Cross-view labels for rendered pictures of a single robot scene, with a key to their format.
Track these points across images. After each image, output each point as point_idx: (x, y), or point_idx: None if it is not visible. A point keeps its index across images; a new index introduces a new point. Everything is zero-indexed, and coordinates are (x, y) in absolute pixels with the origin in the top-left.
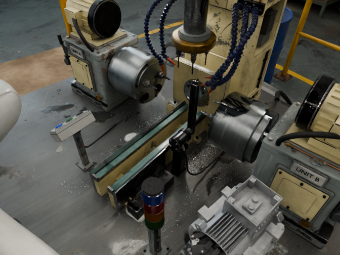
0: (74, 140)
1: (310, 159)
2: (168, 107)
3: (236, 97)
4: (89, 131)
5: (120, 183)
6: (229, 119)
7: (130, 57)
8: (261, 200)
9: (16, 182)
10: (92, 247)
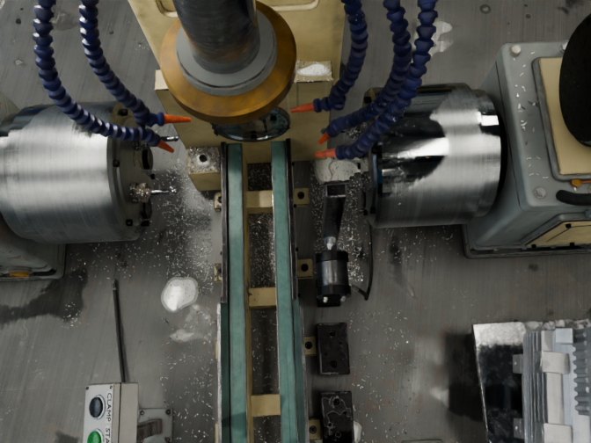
0: (74, 402)
1: None
2: (196, 176)
3: (399, 126)
4: (80, 355)
5: (293, 436)
6: (420, 185)
7: (54, 173)
8: None
9: None
10: None
